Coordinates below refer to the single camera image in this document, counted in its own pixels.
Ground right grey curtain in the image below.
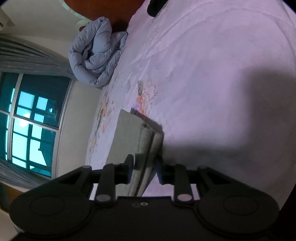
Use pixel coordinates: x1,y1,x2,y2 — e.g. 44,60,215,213
1,35,75,79

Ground grey curtain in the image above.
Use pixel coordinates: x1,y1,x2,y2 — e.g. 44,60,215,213
0,159,50,190
1,35,75,79

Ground light blue rolled quilt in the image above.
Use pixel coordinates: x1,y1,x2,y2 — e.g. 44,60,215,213
69,16,128,89

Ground grey knit pants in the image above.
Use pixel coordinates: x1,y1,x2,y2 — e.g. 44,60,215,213
106,109,164,196

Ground sliding glass window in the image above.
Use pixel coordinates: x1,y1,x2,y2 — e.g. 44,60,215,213
1,72,73,178

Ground red wooden headboard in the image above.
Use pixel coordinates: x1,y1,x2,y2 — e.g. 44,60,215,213
65,0,144,32

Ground pink floral bed sheet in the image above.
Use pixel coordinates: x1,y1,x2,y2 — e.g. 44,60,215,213
86,1,295,206

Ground left grey curtain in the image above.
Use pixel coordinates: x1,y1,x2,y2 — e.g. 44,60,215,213
0,159,50,190

